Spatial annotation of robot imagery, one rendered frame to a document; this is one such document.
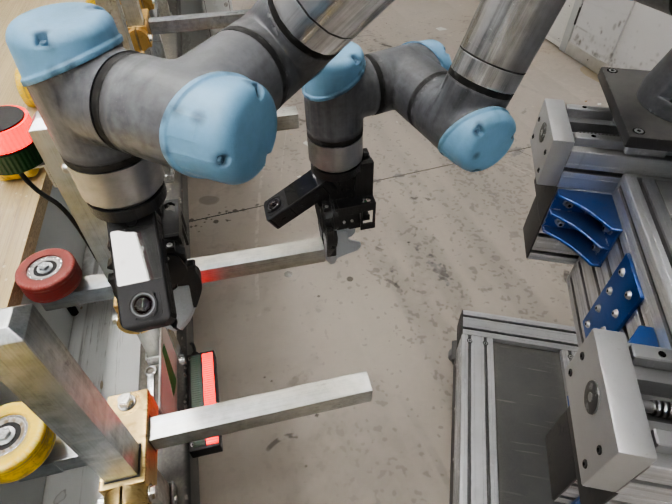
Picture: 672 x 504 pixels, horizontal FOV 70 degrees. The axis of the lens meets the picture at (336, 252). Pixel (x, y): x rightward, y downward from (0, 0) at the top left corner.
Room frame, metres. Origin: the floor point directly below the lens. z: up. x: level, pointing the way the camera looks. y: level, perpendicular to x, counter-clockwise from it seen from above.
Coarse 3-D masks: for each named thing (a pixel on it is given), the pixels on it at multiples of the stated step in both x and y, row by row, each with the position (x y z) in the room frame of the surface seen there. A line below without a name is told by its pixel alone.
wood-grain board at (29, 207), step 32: (0, 0) 1.52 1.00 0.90; (32, 0) 1.52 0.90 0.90; (64, 0) 1.52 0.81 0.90; (0, 32) 1.29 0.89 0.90; (0, 64) 1.11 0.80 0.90; (0, 96) 0.95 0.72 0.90; (0, 192) 0.63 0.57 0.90; (32, 192) 0.63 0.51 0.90; (0, 224) 0.55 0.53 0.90; (32, 224) 0.56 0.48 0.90; (0, 256) 0.48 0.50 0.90; (0, 288) 0.42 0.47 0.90
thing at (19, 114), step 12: (0, 108) 0.45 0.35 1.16; (12, 108) 0.45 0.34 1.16; (0, 120) 0.43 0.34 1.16; (12, 120) 0.43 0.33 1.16; (0, 156) 0.40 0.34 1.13; (24, 180) 0.43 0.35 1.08; (36, 192) 0.43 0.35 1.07; (60, 204) 0.43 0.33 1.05; (72, 216) 0.43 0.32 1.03; (84, 240) 0.43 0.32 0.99
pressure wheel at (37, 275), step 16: (32, 256) 0.48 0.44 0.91; (48, 256) 0.48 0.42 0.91; (64, 256) 0.48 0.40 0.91; (16, 272) 0.45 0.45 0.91; (32, 272) 0.45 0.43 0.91; (48, 272) 0.45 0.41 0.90; (64, 272) 0.45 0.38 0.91; (80, 272) 0.47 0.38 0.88; (32, 288) 0.42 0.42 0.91; (48, 288) 0.42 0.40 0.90; (64, 288) 0.43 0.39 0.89
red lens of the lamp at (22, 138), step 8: (24, 112) 0.45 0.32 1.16; (24, 120) 0.43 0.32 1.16; (16, 128) 0.42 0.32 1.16; (24, 128) 0.43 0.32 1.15; (0, 136) 0.41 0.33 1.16; (8, 136) 0.41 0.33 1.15; (16, 136) 0.42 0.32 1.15; (24, 136) 0.42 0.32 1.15; (0, 144) 0.40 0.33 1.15; (8, 144) 0.41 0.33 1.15; (16, 144) 0.41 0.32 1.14; (24, 144) 0.42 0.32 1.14; (0, 152) 0.40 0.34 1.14; (8, 152) 0.41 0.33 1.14
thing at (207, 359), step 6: (204, 354) 0.44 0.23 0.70; (210, 354) 0.44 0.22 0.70; (204, 360) 0.43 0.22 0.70; (210, 360) 0.43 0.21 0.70; (204, 366) 0.41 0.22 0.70; (210, 366) 0.41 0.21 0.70; (204, 372) 0.40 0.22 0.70; (210, 372) 0.40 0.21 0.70; (204, 378) 0.39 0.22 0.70; (210, 378) 0.39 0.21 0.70; (204, 384) 0.38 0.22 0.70; (210, 384) 0.38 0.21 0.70; (204, 390) 0.37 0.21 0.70; (210, 390) 0.37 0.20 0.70; (204, 396) 0.36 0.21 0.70; (210, 396) 0.36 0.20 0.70; (204, 402) 0.35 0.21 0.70; (210, 402) 0.35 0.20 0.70; (210, 438) 0.29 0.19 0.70; (216, 438) 0.29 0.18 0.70
